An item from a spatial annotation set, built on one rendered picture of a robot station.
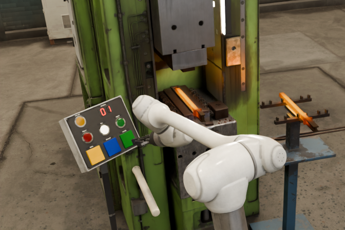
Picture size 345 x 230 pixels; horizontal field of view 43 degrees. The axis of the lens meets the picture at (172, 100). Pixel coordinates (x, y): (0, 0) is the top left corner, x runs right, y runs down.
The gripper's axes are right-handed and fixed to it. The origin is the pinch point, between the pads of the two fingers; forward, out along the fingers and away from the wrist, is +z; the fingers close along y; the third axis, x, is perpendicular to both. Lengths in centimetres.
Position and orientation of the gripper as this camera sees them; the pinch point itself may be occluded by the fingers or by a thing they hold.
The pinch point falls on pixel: (136, 140)
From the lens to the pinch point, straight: 213.6
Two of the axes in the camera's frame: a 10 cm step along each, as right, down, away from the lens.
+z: -5.9, 1.6, 7.9
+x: -3.8, -9.2, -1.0
